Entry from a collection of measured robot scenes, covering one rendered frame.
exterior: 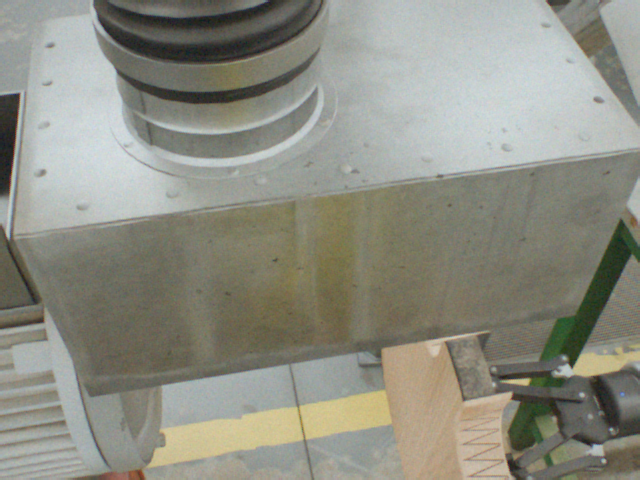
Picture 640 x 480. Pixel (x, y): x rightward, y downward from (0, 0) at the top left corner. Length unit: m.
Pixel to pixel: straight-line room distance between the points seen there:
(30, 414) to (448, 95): 0.36
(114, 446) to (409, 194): 0.32
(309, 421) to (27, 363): 1.49
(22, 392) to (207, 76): 0.32
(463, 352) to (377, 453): 1.30
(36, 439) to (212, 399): 1.46
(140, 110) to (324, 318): 0.15
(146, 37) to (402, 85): 0.14
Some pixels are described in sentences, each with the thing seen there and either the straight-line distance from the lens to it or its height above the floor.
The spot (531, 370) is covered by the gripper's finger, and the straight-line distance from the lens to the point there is 0.90.
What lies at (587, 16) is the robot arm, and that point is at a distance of 1.31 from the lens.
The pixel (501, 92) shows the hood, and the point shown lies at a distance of 0.40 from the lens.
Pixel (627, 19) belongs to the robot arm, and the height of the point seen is 1.29.
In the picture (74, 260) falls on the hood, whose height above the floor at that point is 1.51.
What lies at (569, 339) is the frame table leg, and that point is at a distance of 1.55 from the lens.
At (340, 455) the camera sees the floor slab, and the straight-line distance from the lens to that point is 1.94.
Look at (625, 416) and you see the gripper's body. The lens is 0.90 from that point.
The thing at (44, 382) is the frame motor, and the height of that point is 1.32.
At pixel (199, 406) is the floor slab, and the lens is 2.02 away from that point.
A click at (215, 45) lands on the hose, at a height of 1.60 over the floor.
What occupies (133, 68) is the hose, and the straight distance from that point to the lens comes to 0.32.
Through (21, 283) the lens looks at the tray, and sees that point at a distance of 0.49.
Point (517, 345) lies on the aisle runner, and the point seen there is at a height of 0.00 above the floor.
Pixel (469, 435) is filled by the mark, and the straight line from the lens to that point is 0.71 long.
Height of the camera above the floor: 1.77
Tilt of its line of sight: 50 degrees down
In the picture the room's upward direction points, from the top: straight up
